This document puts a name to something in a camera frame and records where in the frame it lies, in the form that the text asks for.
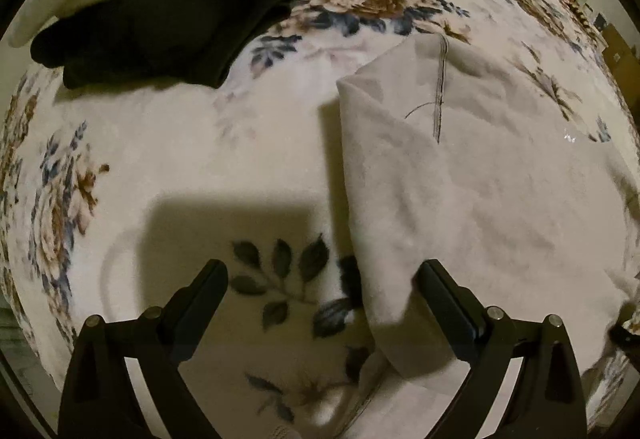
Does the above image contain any beige small garment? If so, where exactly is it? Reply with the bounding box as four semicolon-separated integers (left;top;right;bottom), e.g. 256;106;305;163
336;33;640;392

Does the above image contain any floral blanket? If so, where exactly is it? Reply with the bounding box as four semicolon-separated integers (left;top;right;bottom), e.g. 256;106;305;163
0;0;640;439

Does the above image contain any cardboard box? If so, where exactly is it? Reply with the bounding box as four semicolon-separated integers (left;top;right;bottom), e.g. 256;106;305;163
600;26;640;90

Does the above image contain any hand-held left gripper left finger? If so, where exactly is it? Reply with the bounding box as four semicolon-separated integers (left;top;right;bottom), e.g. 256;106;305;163
57;259;229;439

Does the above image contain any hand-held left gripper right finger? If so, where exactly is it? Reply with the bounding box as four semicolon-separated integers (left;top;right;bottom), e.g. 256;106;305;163
411;259;588;439

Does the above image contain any black folded garment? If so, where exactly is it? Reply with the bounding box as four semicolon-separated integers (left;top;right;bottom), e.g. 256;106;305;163
30;0;321;90

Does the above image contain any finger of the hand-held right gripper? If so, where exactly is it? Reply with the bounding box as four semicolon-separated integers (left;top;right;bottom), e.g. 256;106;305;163
609;301;640;356

